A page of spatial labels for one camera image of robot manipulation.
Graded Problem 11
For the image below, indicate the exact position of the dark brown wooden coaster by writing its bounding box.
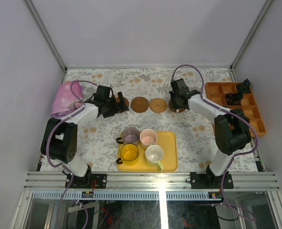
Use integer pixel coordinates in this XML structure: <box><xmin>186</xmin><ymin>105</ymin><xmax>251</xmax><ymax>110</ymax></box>
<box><xmin>115</xmin><ymin>97</ymin><xmax>129</xmax><ymax>113</ymax></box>

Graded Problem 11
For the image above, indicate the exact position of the reddish brown wooden coaster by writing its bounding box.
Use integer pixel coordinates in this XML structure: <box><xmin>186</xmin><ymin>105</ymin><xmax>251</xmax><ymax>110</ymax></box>
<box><xmin>168</xmin><ymin>100</ymin><xmax>185</xmax><ymax>113</ymax></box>

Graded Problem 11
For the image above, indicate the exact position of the woven rattan coaster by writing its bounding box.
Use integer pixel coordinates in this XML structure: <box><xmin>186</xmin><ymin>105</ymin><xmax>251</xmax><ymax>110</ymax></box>
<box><xmin>149</xmin><ymin>98</ymin><xmax>168</xmax><ymax>114</ymax></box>

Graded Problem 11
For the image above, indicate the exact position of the white mug green handle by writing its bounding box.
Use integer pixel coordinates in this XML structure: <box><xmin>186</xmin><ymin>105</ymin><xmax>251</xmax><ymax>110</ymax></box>
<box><xmin>145</xmin><ymin>145</ymin><xmax>164</xmax><ymax>171</ymax></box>

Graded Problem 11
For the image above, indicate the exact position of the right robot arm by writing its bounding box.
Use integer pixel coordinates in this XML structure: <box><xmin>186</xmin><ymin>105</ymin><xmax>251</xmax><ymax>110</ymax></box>
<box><xmin>169</xmin><ymin>78</ymin><xmax>251</xmax><ymax>188</ymax></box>

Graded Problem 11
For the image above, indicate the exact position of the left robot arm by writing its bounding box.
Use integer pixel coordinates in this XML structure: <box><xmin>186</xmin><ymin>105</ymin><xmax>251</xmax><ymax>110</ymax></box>
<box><xmin>41</xmin><ymin>85</ymin><xmax>129</xmax><ymax>188</ymax></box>

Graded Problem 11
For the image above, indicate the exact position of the pink cup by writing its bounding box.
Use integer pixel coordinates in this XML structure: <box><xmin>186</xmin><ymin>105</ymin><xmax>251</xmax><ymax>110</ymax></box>
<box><xmin>140</xmin><ymin>129</ymin><xmax>158</xmax><ymax>150</ymax></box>

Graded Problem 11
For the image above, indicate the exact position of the purple folded cloth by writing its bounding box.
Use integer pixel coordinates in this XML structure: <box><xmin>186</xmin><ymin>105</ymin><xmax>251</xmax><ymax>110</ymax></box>
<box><xmin>51</xmin><ymin>80</ymin><xmax>83</xmax><ymax>118</ymax></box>

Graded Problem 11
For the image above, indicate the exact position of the orange compartment organizer tray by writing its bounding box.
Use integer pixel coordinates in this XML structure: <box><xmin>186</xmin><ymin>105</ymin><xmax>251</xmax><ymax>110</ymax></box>
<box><xmin>205</xmin><ymin>82</ymin><xmax>267</xmax><ymax>137</ymax></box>

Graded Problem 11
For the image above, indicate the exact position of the yellow plastic tray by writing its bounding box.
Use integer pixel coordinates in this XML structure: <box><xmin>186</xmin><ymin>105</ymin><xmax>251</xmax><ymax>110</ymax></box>
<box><xmin>117</xmin><ymin>131</ymin><xmax>178</xmax><ymax>172</ymax></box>

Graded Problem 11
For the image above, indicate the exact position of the black coiled item middle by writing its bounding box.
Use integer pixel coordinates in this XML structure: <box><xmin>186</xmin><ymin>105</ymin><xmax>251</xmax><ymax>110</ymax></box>
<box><xmin>225</xmin><ymin>92</ymin><xmax>243</xmax><ymax>105</ymax></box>

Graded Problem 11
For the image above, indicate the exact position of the black coiled item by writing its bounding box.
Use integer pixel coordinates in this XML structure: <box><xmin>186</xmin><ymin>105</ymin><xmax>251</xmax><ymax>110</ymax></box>
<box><xmin>236</xmin><ymin>79</ymin><xmax>251</xmax><ymax>94</ymax></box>
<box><xmin>225</xmin><ymin>92</ymin><xmax>243</xmax><ymax>105</ymax></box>

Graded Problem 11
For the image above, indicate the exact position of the black coiled item top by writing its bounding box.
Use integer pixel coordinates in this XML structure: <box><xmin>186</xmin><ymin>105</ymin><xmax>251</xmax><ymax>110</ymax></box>
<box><xmin>236</xmin><ymin>79</ymin><xmax>251</xmax><ymax>94</ymax></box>

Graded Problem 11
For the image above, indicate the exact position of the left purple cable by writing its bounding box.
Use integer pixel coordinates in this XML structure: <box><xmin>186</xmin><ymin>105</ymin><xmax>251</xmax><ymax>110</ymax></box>
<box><xmin>46</xmin><ymin>80</ymin><xmax>100</xmax><ymax>189</ymax></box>

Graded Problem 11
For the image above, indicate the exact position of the purple mug black handle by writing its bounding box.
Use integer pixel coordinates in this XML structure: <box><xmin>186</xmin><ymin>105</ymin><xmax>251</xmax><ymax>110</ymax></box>
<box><xmin>116</xmin><ymin>127</ymin><xmax>140</xmax><ymax>146</ymax></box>

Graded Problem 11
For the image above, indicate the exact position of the yellow mug black handle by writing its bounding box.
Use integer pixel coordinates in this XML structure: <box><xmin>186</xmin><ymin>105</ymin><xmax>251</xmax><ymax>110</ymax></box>
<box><xmin>116</xmin><ymin>144</ymin><xmax>139</xmax><ymax>166</ymax></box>

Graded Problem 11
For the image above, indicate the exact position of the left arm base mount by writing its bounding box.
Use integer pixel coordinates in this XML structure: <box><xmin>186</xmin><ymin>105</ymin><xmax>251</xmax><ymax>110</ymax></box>
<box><xmin>65</xmin><ymin>174</ymin><xmax>107</xmax><ymax>189</ymax></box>

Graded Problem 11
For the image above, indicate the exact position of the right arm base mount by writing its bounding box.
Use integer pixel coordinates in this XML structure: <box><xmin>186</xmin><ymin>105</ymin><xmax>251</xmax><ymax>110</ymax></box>
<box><xmin>190</xmin><ymin>172</ymin><xmax>234</xmax><ymax>189</ymax></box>

